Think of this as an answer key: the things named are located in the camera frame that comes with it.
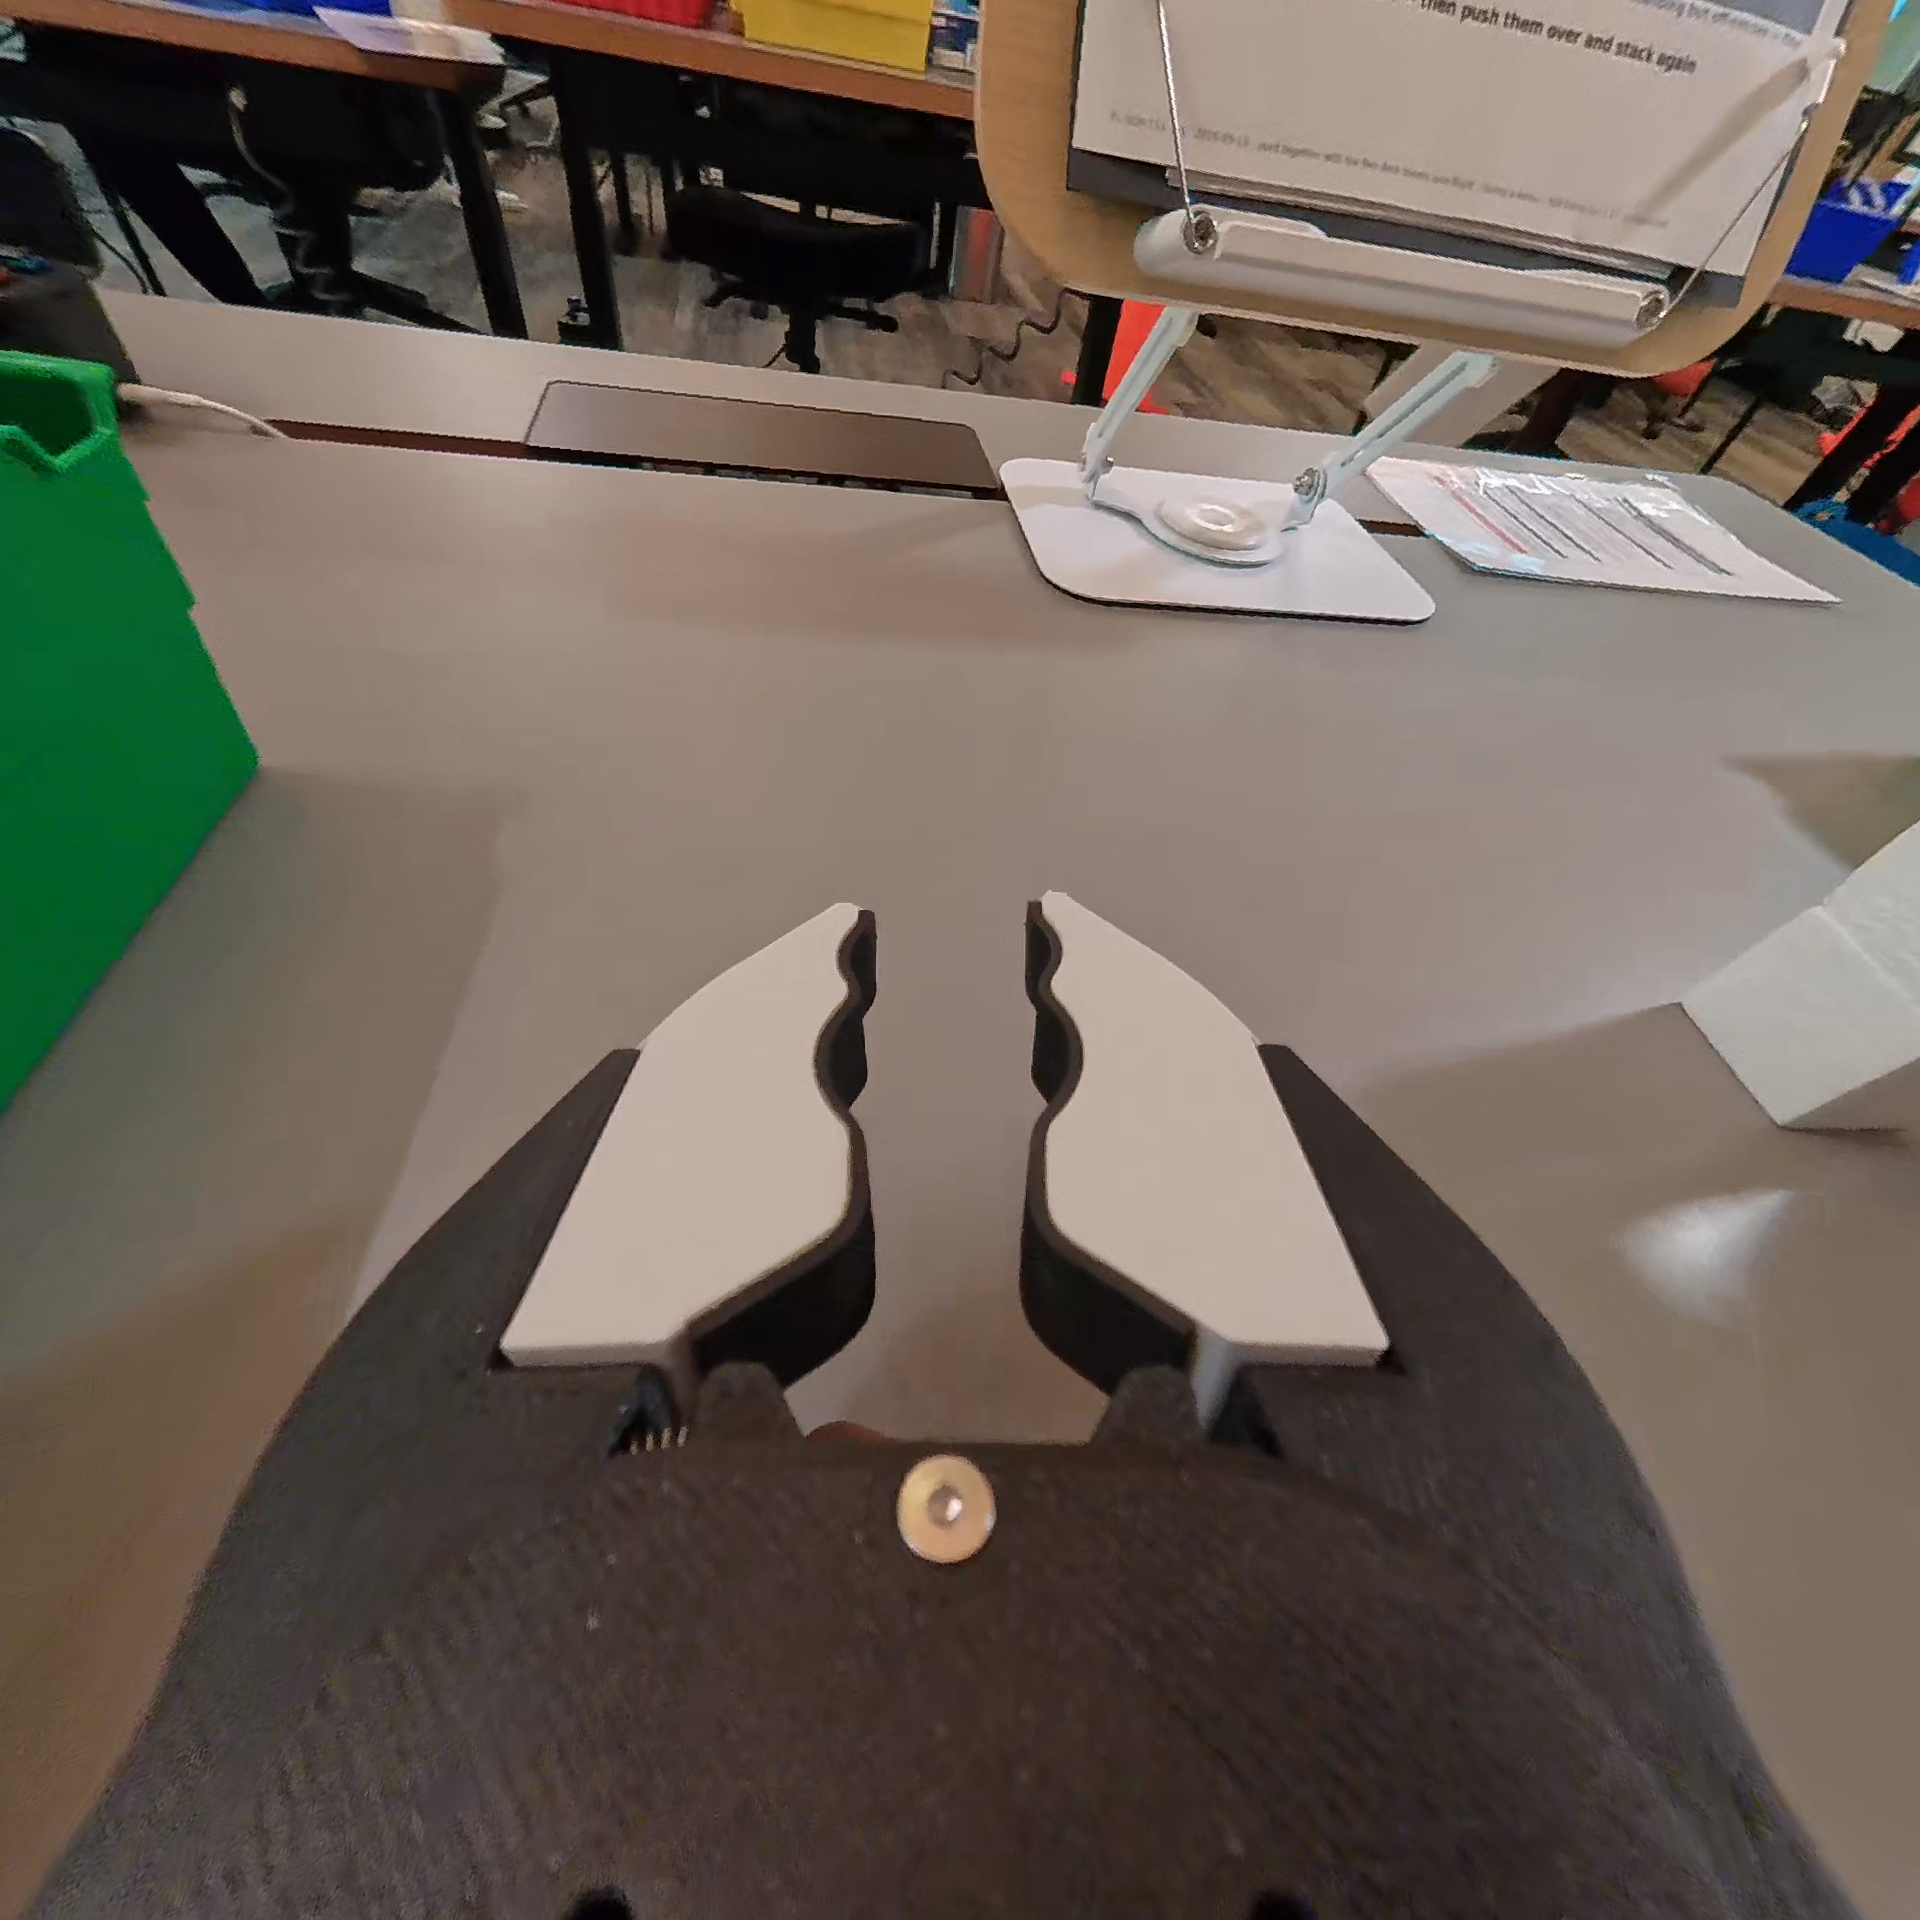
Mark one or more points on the red storage bin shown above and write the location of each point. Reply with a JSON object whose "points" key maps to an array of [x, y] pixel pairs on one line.
{"points": [[629, 10]]}

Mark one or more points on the grey desk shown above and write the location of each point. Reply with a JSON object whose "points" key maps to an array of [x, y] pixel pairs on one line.
{"points": [[901, 721]]}

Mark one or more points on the wooden document stand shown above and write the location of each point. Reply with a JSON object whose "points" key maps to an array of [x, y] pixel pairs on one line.
{"points": [[1229, 578]]}

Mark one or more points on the clear plastic bag with paper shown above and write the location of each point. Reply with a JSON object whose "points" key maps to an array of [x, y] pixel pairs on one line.
{"points": [[1604, 524]]}

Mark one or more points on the green storage bin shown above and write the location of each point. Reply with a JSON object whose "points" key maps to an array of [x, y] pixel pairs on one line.
{"points": [[105, 721]]}

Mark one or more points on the yellow storage bin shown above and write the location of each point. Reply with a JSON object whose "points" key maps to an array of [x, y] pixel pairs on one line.
{"points": [[833, 28]]}

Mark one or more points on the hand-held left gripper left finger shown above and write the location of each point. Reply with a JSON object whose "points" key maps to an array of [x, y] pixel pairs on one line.
{"points": [[705, 1184]]}

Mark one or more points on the small blue storage bin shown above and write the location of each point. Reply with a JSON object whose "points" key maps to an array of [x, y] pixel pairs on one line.
{"points": [[1839, 241]]}

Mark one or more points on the black device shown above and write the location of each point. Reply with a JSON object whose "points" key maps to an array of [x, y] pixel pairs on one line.
{"points": [[53, 323]]}

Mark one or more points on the printed paper sheets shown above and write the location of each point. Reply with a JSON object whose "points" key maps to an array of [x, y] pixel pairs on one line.
{"points": [[1425, 120]]}

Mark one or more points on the white foam cube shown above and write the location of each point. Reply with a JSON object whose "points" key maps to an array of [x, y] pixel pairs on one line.
{"points": [[1829, 1004]]}

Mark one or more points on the orange plastic object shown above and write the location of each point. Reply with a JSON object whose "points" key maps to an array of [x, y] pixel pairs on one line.
{"points": [[1141, 352]]}

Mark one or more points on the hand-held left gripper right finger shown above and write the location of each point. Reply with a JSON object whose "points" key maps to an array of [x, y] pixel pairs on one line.
{"points": [[1200, 1184]]}

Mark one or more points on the black office chair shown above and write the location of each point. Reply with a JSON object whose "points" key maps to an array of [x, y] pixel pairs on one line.
{"points": [[796, 241]]}

